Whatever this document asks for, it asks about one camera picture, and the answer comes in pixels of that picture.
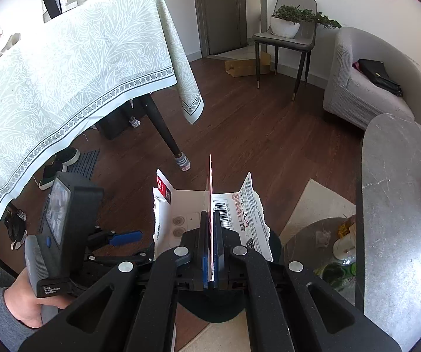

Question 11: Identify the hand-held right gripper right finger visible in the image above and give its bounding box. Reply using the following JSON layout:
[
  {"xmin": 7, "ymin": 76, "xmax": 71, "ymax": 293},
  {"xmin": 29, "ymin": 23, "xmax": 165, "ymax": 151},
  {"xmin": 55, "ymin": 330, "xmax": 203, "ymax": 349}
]
[{"xmin": 212, "ymin": 213, "xmax": 412, "ymax": 352}]

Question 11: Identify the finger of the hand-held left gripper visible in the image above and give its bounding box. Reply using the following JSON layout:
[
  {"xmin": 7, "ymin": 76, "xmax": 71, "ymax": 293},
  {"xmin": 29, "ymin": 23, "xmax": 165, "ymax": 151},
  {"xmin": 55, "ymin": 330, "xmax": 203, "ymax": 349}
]
[
  {"xmin": 86, "ymin": 229, "xmax": 143, "ymax": 250},
  {"xmin": 84, "ymin": 247, "xmax": 156, "ymax": 269}
]

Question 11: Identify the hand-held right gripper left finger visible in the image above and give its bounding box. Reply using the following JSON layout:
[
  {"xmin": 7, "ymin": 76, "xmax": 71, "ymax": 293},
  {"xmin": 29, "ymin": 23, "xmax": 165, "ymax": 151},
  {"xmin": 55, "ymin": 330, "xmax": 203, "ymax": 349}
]
[{"xmin": 18, "ymin": 211, "xmax": 211, "ymax": 352}]

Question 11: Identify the torn white cardboard carton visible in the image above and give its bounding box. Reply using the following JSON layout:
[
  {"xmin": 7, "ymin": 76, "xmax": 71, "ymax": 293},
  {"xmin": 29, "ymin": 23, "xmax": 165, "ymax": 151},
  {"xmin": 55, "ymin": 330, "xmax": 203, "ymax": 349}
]
[{"xmin": 152, "ymin": 154, "xmax": 273, "ymax": 287}]

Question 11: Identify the person's left hand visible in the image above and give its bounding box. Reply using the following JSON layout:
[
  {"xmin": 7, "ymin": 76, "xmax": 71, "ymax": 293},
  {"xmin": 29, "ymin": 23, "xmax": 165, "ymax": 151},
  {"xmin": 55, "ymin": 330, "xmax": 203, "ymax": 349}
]
[{"xmin": 5, "ymin": 269, "xmax": 72, "ymax": 329}]

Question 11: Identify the black shoe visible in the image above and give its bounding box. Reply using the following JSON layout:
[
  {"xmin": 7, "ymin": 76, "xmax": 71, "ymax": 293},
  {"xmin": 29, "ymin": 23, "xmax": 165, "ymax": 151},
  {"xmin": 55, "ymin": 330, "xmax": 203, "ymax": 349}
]
[
  {"xmin": 52, "ymin": 147, "xmax": 81, "ymax": 167},
  {"xmin": 39, "ymin": 164, "xmax": 67, "ymax": 191}
]

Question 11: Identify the grey ribbed floor mat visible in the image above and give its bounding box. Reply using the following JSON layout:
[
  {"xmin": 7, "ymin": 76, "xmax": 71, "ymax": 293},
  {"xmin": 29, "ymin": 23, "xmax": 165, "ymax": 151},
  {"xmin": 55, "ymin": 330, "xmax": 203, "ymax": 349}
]
[{"xmin": 65, "ymin": 148, "xmax": 101, "ymax": 181}]

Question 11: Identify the low round glass table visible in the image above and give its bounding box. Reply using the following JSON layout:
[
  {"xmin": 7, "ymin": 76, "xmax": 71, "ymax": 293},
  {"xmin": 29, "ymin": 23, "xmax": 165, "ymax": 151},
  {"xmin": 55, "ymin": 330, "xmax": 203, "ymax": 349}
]
[{"xmin": 282, "ymin": 217, "xmax": 358, "ymax": 306}]

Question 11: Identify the striped table leg sock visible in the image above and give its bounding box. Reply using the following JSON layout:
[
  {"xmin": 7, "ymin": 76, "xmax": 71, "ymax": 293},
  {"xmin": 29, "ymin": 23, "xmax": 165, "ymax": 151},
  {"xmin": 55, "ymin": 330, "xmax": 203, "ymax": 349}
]
[{"xmin": 174, "ymin": 153, "xmax": 192, "ymax": 172}]

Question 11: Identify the dark box under table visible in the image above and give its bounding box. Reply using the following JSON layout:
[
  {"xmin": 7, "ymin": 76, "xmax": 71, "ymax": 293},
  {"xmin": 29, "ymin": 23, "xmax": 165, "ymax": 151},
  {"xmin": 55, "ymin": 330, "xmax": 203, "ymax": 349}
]
[{"xmin": 96, "ymin": 102, "xmax": 135, "ymax": 141}]

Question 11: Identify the beige rug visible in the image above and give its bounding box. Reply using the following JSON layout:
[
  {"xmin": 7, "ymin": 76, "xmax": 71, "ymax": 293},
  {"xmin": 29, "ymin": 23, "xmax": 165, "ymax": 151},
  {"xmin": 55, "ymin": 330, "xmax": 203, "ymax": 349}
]
[{"xmin": 175, "ymin": 178, "xmax": 358, "ymax": 352}]

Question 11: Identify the black dining table leg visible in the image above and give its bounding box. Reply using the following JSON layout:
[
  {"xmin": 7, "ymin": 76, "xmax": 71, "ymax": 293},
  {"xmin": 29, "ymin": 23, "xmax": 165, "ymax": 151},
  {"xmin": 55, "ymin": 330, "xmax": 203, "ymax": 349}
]
[{"xmin": 137, "ymin": 93, "xmax": 187, "ymax": 158}]

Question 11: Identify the green snack packet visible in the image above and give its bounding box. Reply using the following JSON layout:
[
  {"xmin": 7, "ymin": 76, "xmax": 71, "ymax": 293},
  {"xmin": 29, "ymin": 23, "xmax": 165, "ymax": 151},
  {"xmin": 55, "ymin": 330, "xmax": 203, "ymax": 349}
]
[{"xmin": 315, "ymin": 260, "xmax": 356, "ymax": 294}]

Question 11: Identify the white paper cup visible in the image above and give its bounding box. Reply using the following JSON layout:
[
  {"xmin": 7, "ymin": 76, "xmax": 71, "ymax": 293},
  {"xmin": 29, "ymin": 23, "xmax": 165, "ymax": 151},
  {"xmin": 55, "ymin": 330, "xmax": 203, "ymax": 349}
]
[{"xmin": 332, "ymin": 238, "xmax": 356, "ymax": 260}]

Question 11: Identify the yellow wrapper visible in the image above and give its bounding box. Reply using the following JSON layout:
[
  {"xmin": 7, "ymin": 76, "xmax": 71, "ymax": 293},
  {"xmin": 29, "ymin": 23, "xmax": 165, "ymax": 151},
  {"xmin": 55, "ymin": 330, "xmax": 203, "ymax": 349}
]
[{"xmin": 337, "ymin": 216, "xmax": 357, "ymax": 241}]

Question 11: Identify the pale green patterned tablecloth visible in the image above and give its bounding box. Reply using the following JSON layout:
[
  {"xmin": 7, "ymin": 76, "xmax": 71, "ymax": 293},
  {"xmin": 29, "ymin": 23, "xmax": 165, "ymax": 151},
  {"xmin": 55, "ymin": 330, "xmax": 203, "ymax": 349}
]
[{"xmin": 0, "ymin": 0, "xmax": 204, "ymax": 265}]

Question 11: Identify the round grey marble table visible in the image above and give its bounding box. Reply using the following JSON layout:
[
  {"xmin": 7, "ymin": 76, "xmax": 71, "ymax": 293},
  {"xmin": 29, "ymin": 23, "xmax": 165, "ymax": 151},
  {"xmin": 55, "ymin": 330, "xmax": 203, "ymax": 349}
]
[{"xmin": 355, "ymin": 113, "xmax": 421, "ymax": 349}]

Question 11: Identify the flat cardboard piece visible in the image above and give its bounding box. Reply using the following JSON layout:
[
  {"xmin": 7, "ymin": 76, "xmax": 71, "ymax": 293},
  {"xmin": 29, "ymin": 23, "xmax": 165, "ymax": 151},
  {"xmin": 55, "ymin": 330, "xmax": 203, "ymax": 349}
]
[{"xmin": 225, "ymin": 52, "xmax": 272, "ymax": 78}]

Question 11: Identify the grey armchair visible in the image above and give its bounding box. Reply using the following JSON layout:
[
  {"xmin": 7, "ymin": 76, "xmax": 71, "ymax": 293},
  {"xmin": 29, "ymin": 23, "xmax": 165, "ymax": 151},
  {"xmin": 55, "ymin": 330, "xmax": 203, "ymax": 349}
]
[{"xmin": 322, "ymin": 26, "xmax": 421, "ymax": 133}]

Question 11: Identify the grey dining chair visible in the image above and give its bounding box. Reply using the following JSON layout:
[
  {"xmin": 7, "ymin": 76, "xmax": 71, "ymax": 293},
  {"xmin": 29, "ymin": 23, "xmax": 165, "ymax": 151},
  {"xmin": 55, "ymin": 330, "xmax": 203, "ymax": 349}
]
[{"xmin": 252, "ymin": 0, "xmax": 319, "ymax": 102}]

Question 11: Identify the potted plant in white pot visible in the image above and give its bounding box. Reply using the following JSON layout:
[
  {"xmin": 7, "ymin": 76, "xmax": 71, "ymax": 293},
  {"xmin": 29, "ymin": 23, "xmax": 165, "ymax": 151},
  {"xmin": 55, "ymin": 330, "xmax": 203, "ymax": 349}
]
[{"xmin": 271, "ymin": 5, "xmax": 343, "ymax": 39}]

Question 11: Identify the grey door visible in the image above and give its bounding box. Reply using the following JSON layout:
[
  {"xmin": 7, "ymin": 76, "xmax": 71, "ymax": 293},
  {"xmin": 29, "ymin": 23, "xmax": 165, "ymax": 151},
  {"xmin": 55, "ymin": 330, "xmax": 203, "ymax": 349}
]
[{"xmin": 192, "ymin": 0, "xmax": 248, "ymax": 56}]

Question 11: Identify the black handbag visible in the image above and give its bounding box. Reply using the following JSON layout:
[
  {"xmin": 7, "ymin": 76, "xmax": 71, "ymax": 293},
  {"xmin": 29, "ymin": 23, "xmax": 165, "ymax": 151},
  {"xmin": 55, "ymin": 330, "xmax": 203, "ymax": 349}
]
[{"xmin": 357, "ymin": 59, "xmax": 404, "ymax": 98}]

